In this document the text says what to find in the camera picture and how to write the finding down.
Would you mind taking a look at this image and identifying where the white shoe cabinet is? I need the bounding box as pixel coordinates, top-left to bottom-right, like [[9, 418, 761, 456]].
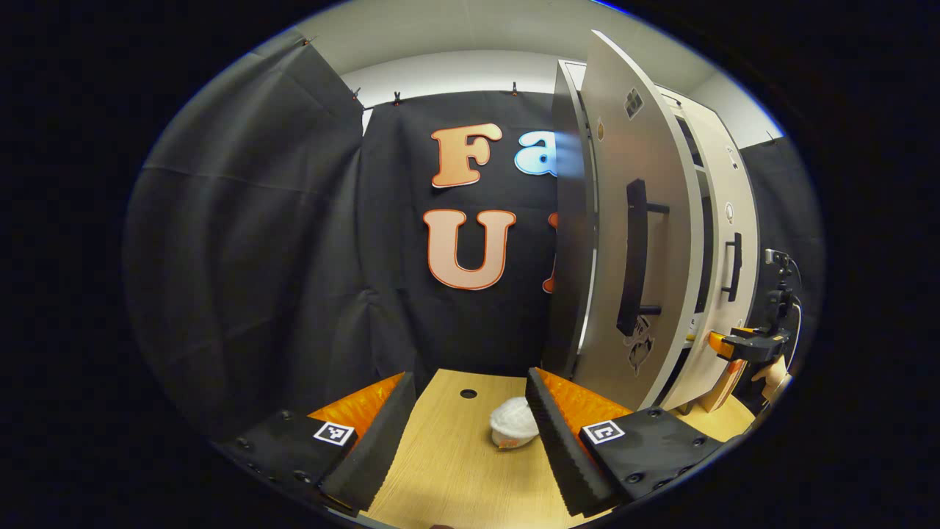
[[542, 59, 762, 412]]

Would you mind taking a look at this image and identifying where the white textured round object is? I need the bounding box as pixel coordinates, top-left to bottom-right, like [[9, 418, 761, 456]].
[[489, 396, 542, 450]]

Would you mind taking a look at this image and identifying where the black door handle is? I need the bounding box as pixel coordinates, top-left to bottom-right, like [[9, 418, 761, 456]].
[[615, 179, 670, 337], [720, 231, 744, 303]]

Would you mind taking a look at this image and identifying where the black backdrop cloth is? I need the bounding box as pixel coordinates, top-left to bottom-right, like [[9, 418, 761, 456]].
[[121, 33, 827, 442]]

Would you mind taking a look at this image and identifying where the white shoe cabinet door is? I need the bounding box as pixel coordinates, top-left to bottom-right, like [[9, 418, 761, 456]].
[[657, 87, 762, 412], [571, 29, 707, 412]]

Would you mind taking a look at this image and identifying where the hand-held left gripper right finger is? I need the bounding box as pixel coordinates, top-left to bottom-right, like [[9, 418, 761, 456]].
[[524, 367, 728, 519]]

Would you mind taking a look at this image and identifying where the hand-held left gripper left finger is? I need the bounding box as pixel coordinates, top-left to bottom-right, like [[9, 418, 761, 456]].
[[209, 373, 417, 519]]

